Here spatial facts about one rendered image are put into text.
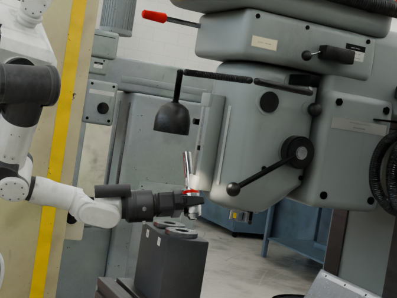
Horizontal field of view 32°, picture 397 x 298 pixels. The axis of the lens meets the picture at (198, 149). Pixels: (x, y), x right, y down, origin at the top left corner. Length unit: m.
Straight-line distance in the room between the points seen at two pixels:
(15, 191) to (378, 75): 0.91
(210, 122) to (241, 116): 0.07
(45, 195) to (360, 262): 0.82
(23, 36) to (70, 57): 1.42
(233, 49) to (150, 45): 9.65
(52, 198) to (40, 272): 1.47
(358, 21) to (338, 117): 0.21
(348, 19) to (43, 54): 0.73
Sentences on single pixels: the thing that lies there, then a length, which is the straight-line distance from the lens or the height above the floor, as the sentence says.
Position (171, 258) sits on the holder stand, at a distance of 1.86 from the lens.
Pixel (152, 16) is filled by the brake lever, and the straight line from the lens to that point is 1.56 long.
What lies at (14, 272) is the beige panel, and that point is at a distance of 3.27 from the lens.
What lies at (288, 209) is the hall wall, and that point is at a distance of 9.07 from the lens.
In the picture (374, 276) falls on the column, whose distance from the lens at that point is 1.78.
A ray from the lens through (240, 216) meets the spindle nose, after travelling 1.56.
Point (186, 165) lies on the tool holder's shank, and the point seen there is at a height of 1.35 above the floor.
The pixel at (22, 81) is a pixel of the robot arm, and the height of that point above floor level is 1.51.
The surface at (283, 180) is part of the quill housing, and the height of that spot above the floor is 1.39.
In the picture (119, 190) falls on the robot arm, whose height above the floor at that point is 1.27.
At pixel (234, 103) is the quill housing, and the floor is 1.54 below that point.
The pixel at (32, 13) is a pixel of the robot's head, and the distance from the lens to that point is 1.77.
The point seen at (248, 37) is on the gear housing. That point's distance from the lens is 1.42.
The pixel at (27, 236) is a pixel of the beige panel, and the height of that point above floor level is 0.84.
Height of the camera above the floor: 1.51
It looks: 3 degrees down
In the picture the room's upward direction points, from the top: 9 degrees clockwise
